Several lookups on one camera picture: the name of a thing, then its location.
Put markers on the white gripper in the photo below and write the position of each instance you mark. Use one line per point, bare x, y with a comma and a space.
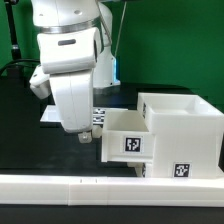
73, 97

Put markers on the white drawer tray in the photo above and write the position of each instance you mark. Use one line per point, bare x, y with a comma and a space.
139, 168
126, 138

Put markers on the white front drawer tray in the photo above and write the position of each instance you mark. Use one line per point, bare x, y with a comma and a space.
139, 168

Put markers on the white drawer cabinet box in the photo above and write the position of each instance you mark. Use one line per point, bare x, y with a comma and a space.
188, 135

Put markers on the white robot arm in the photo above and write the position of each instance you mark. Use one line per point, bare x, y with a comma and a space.
75, 60

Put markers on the white marker tag sheet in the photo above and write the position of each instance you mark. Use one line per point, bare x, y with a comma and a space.
50, 115

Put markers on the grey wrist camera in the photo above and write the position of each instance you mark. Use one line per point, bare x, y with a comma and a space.
39, 83

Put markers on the white L-shaped fence wall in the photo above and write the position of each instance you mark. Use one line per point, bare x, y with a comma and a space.
70, 190

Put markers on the black camera stand pole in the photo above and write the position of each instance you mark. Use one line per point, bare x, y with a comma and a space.
13, 70

